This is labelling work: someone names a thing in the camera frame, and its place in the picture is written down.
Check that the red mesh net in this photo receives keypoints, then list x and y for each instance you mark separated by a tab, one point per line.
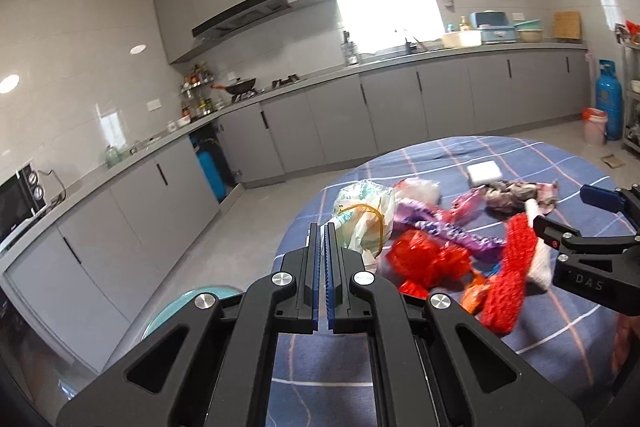
506	295

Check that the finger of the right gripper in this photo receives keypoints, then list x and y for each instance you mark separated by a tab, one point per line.
559	237
620	200

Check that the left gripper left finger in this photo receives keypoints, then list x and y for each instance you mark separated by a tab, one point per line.
211	362

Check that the white red plastic bag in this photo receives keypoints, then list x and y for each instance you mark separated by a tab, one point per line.
417	192

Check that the white bucket red liner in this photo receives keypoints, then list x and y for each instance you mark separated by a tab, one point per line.
595	121

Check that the white microwave oven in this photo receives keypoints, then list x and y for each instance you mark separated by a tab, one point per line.
22	199

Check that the green kettle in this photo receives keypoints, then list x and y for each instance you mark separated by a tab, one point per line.
112	156

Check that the spice rack with bottles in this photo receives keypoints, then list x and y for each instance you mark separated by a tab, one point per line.
195	92

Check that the gas stove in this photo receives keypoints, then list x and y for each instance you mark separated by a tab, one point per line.
273	85

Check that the purple foil wrapper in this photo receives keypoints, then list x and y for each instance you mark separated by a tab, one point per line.
410	214

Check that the grey lower cabinets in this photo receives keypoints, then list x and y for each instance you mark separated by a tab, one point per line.
84	272

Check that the blue bread box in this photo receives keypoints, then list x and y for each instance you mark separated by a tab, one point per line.
494	26

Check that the black wok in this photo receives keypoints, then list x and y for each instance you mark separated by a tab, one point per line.
237	87

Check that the blue water filter tank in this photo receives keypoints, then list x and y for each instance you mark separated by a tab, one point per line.
212	174

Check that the white printed plastic bag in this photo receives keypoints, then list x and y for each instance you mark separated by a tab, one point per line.
363	216

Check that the pink transparent wrapper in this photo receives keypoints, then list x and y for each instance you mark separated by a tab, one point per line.
467	206

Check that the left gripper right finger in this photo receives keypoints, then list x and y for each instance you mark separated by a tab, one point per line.
433	363

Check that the utensil holder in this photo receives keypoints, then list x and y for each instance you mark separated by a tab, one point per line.
349	50

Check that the blue gas cylinder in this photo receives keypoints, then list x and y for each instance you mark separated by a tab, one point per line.
609	99

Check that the plaid cloth scrap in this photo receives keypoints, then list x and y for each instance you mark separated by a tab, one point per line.
507	198

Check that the black range hood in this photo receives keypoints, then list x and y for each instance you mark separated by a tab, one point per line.
238	17

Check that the white tissue pack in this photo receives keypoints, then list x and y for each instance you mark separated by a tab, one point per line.
485	172

